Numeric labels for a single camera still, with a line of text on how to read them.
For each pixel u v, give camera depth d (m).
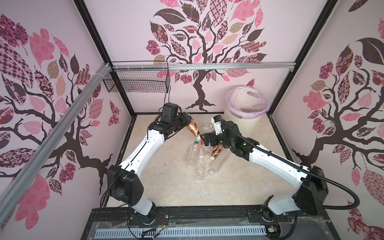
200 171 0.88
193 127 0.78
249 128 0.92
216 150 0.94
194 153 0.97
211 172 0.85
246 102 1.02
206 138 0.70
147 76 0.95
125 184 0.42
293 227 0.70
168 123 0.59
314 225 0.71
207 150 0.94
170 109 0.60
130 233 0.70
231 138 0.59
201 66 0.94
